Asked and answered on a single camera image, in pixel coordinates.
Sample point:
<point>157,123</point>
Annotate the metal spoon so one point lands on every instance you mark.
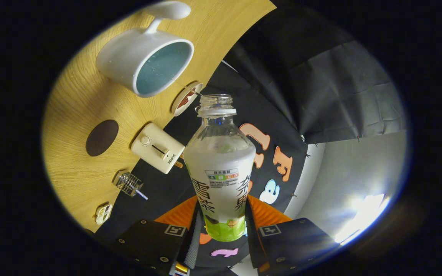
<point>142,195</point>

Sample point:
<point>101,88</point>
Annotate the brown food piece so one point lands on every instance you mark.
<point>183,102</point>
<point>192,92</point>

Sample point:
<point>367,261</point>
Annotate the black backdrop cloth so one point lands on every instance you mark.
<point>340,96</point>

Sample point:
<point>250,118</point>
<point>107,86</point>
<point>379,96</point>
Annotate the toast slice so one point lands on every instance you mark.
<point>178,164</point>

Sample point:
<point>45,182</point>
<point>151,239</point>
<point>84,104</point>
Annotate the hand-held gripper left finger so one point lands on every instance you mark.
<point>148,241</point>

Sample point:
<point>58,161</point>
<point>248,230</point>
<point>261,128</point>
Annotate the white cup blue inside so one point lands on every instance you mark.
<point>125,57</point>

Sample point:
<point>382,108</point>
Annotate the ceiling light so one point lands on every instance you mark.
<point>363,218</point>

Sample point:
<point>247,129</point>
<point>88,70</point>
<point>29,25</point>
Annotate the white divided tray with beans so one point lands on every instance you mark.
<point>103,214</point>

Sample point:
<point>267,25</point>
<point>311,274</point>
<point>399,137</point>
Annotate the wooden table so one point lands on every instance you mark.
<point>75,99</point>

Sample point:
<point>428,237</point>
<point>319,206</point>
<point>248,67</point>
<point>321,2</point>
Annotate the dark brown round coaster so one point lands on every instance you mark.
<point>102,138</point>

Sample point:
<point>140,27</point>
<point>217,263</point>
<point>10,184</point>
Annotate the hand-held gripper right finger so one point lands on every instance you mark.
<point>301,241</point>

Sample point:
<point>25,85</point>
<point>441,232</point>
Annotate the cream toaster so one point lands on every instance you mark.
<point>155,147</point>

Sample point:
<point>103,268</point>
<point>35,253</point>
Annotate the clear juice bottle white label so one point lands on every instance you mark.
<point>221,161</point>

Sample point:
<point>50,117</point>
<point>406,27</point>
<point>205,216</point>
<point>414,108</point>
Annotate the beige round plate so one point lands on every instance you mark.
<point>177,109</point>

